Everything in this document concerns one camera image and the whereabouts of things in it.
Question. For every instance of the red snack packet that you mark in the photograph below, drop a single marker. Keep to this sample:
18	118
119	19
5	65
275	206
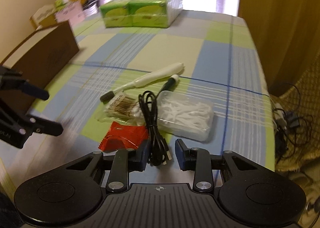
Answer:
120	138

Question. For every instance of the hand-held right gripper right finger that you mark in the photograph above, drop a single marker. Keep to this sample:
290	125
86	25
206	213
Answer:
181	154

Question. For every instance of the small black toothpaste tube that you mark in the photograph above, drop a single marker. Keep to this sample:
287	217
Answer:
171	82

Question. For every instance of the stack of white plastic containers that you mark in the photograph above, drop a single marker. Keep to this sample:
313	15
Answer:
90	8

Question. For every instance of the clear box of floss picks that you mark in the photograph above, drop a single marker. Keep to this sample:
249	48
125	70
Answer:
190	115

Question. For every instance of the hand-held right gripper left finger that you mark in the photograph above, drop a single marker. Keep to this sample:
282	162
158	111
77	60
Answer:
143	154

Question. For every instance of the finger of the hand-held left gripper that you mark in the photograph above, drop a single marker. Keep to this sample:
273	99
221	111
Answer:
37	92
47	128

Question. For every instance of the ochre curtain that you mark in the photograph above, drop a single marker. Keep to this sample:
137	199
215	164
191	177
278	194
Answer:
280	18

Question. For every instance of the white carved chair back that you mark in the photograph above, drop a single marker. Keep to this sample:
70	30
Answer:
42	15

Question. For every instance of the white power strip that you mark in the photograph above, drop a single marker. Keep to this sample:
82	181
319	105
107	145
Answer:
280	115

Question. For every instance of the green tissue multipack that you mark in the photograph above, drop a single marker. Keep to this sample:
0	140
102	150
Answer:
140	11

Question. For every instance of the green tissue box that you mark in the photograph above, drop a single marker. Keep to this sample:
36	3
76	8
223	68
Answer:
62	1

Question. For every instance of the clear bag of cotton swabs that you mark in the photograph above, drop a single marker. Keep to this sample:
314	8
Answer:
122	108

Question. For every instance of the brown storage box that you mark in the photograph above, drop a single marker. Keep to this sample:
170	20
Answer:
50	53

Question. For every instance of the white toothbrush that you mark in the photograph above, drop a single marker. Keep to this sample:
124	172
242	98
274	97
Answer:
155	75

